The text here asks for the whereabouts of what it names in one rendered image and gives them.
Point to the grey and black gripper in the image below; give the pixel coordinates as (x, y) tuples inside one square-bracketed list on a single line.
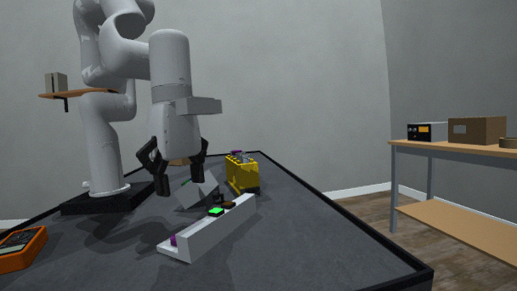
[(174, 137)]

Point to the orange pocket multimeter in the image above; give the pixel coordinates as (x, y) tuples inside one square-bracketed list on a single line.
[(17, 251)]

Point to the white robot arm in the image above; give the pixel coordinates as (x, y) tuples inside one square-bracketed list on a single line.
[(168, 71)]

